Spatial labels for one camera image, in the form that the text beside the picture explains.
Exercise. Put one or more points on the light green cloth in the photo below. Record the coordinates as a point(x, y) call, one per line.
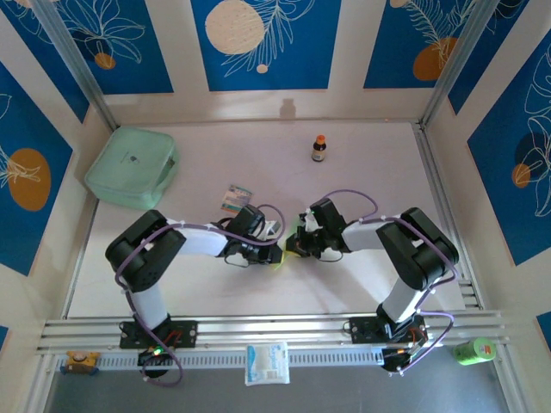
point(280, 263)

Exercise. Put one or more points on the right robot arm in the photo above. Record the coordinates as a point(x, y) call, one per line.
point(361, 236)

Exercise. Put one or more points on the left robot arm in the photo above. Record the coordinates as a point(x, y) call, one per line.
point(202, 243)

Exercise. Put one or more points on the small printed sachet packet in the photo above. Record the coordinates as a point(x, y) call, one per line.
point(237, 199)

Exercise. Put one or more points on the brown bottle with orange cap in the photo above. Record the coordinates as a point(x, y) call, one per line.
point(319, 151)

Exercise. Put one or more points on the white gauze packet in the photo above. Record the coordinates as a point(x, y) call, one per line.
point(267, 363)

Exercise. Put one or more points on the black controller board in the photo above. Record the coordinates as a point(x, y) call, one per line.
point(398, 358)
point(150, 358)

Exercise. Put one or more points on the mint green zipper pouch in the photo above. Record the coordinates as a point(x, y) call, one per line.
point(129, 165)

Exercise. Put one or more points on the green can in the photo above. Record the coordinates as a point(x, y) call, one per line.
point(473, 352)

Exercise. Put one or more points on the small orange yellow toy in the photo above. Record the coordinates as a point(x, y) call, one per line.
point(82, 361)

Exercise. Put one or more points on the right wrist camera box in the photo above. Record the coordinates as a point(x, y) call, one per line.
point(329, 215)

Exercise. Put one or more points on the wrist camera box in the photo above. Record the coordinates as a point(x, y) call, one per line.
point(249, 219)
point(329, 215)

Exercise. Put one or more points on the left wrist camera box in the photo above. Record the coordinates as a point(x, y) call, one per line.
point(249, 219)

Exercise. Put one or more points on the aluminium mounting rail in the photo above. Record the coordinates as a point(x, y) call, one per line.
point(280, 327)

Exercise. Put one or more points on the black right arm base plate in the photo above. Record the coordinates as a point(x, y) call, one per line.
point(363, 330)

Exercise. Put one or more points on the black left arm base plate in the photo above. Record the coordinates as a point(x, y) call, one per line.
point(189, 333)

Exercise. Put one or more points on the aluminium side rail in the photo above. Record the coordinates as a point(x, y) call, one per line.
point(434, 172)

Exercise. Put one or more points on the aluminium frame post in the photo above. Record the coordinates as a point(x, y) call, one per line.
point(74, 56)
point(461, 56)

